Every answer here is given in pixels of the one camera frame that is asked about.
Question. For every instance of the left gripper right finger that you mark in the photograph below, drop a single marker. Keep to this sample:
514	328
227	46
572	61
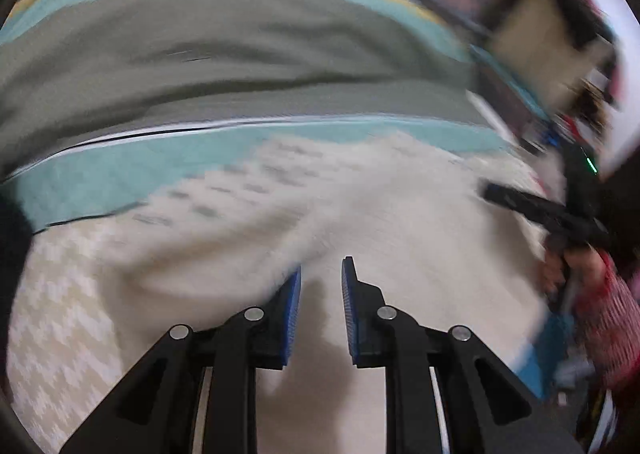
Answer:
445	391

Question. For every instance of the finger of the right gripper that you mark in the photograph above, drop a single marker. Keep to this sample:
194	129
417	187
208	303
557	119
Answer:
534	208

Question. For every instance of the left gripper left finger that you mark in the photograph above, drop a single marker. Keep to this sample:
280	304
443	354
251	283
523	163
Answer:
196	386

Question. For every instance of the white fleece patterned sweater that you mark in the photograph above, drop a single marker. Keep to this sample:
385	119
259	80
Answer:
410	216

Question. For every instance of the red striped sleeve forearm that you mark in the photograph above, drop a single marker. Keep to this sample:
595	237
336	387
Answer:
608	316

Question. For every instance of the person's right hand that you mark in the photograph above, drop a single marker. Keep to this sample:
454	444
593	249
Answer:
588	262

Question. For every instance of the beige chevron blanket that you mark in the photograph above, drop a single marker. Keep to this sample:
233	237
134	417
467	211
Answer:
63	357

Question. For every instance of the beige fabric storage box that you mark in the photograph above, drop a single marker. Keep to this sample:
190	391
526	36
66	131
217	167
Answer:
550	46

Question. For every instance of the striped quilted bedspread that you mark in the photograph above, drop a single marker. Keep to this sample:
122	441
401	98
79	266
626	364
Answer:
103	100

